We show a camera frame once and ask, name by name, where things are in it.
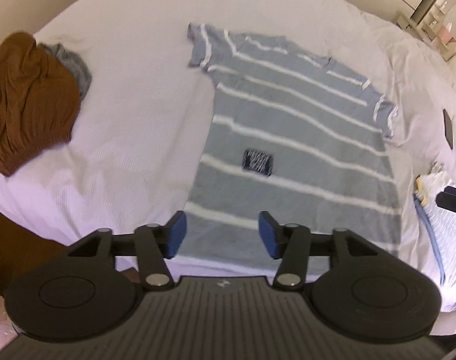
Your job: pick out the grey white striped t-shirt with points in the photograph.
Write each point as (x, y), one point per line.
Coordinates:
(292, 133)

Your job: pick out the folded light striped clothes stack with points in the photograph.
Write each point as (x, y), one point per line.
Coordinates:
(439, 222)

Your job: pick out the grey crumpled garment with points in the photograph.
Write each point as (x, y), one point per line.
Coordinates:
(74, 63)

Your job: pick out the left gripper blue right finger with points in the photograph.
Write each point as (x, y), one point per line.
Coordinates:
(291, 243)

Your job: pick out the pink box on shelf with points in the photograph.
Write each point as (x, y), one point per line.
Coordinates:
(444, 35)

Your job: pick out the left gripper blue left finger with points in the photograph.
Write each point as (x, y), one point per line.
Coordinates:
(153, 244)

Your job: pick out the white bed duvet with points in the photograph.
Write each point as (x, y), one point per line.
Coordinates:
(138, 138)

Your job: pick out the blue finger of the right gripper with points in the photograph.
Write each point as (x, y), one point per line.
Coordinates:
(447, 199)

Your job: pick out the black smartphone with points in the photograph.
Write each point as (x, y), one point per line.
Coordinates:
(448, 129)

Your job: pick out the brown crumpled garment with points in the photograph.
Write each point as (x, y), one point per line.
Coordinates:
(39, 101)

